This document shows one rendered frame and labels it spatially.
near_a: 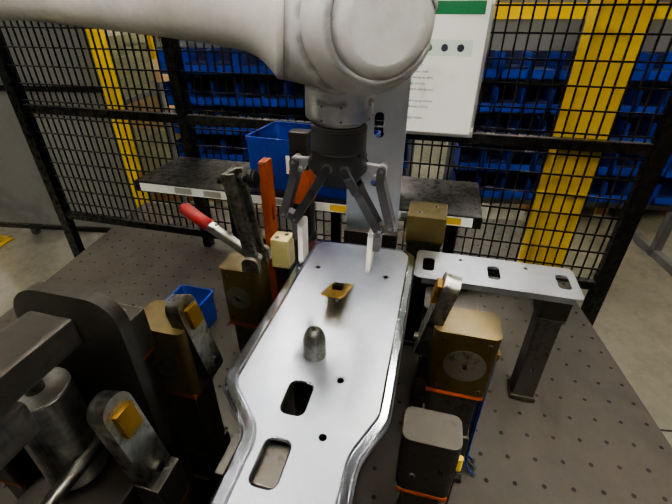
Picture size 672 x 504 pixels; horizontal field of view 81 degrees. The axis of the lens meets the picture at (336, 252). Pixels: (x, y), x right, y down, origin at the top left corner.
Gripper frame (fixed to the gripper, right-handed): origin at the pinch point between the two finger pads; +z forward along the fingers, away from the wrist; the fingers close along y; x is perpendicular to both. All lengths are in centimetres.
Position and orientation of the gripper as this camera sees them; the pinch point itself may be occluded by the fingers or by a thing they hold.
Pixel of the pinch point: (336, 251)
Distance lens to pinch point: 62.5
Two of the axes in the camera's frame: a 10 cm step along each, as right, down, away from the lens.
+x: 2.5, -5.1, 8.2
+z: -0.2, 8.5, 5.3
